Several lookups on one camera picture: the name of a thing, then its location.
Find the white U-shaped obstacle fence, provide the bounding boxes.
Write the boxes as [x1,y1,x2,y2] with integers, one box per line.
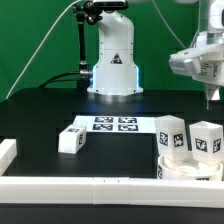
[0,139,224,208]

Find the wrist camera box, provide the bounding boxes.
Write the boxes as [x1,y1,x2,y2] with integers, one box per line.
[169,48,201,76]

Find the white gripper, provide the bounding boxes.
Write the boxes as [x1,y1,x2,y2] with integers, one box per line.
[193,32,224,109]

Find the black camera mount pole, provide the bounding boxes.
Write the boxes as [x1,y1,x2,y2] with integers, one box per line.
[73,0,102,91]

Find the white marker sheet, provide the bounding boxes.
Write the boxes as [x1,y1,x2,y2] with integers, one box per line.
[73,115,156,134]

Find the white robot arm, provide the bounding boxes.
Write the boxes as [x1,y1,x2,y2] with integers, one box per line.
[85,0,224,104]

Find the white round stool seat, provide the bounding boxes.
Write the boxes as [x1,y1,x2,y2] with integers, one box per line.
[157,156,223,181]

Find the white cable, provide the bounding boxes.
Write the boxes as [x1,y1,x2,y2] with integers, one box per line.
[5,0,84,100]

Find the black cables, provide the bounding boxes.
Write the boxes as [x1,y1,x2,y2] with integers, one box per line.
[39,72,83,89]

